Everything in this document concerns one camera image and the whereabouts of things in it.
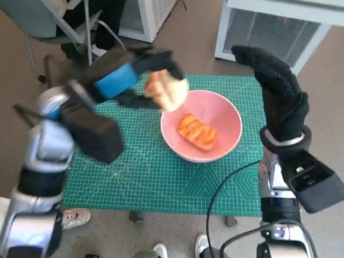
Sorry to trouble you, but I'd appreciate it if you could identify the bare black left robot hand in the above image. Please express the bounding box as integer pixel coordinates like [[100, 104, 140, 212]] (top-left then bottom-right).
[[88, 45, 188, 110]]

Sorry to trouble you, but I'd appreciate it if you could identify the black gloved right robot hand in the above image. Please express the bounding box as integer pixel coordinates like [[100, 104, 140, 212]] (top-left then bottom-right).
[[231, 45, 309, 143]]

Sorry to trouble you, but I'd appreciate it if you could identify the round toy bread bun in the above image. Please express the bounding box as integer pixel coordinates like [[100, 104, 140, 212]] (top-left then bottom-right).
[[142, 69, 189, 113]]

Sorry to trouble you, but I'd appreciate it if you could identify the pink bowl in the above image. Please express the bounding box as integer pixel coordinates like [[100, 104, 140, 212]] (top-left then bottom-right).
[[160, 90, 243, 163]]

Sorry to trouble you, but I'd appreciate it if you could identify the oblong toasted toy bread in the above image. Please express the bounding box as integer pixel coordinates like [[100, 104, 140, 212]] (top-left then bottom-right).
[[176, 113, 218, 151]]

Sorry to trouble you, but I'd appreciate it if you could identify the seated person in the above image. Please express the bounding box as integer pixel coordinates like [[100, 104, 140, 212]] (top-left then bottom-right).
[[60, 0, 126, 61]]

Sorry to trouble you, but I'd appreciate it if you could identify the large white grilled appliance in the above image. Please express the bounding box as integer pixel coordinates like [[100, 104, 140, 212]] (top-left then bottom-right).
[[214, 0, 344, 75]]

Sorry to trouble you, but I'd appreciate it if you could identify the small white grilled appliance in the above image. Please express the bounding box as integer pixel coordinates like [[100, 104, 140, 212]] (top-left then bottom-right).
[[118, 0, 177, 42]]

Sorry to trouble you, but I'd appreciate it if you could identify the green cutting mat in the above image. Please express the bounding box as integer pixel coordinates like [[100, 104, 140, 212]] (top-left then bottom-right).
[[61, 75, 266, 217]]

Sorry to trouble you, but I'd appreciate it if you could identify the grey metal-legged chair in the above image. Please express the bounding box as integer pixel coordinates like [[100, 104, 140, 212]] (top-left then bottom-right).
[[0, 0, 126, 83]]

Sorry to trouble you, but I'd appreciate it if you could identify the white shoe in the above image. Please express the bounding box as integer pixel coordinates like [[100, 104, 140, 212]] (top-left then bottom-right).
[[195, 233, 212, 255], [152, 243, 167, 258]]

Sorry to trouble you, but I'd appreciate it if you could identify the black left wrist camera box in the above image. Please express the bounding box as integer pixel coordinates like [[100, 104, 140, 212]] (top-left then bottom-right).
[[58, 79, 125, 164]]

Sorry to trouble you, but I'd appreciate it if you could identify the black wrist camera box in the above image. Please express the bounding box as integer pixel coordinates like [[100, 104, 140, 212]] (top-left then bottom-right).
[[279, 149, 344, 214], [58, 79, 125, 164]]

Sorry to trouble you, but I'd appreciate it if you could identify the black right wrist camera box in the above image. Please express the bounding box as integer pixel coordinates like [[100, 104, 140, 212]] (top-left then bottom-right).
[[279, 149, 344, 214]]

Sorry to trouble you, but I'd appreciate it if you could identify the looped black right arm cable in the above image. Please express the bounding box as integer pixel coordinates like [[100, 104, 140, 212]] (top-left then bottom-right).
[[220, 220, 323, 258]]

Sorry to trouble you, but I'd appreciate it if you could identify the long black robot cable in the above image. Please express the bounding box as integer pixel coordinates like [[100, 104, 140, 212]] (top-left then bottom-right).
[[205, 160, 261, 255]]

